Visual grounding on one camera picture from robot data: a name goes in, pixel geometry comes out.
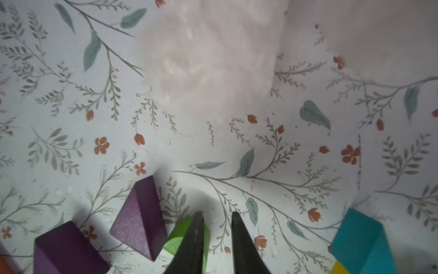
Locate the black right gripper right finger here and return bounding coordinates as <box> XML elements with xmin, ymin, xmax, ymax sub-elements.
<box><xmin>231</xmin><ymin>212</ymin><xmax>270</xmax><ymax>274</ymax></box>

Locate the purple triangle block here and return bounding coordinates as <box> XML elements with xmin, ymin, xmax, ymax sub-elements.
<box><xmin>109</xmin><ymin>176</ymin><xmax>168</xmax><ymax>261</ymax></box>
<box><xmin>33</xmin><ymin>221</ymin><xmax>110</xmax><ymax>274</ymax></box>

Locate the teal triangle block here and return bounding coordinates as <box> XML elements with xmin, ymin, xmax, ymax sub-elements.
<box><xmin>330</xmin><ymin>208</ymin><xmax>397</xmax><ymax>274</ymax></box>

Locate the white teddy bear pink shirt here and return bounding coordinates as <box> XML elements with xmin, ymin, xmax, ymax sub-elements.
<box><xmin>138</xmin><ymin>1</ymin><xmax>438</xmax><ymax>119</ymax></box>

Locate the small green cylinder block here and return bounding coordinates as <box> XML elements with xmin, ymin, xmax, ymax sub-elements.
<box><xmin>164</xmin><ymin>216</ymin><xmax>211</xmax><ymax>274</ymax></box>

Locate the orange long block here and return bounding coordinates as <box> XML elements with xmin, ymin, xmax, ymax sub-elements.
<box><xmin>0</xmin><ymin>258</ymin><xmax>14</xmax><ymax>274</ymax></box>

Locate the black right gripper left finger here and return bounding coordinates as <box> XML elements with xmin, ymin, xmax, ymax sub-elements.
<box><xmin>164</xmin><ymin>211</ymin><xmax>205</xmax><ymax>274</ymax></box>

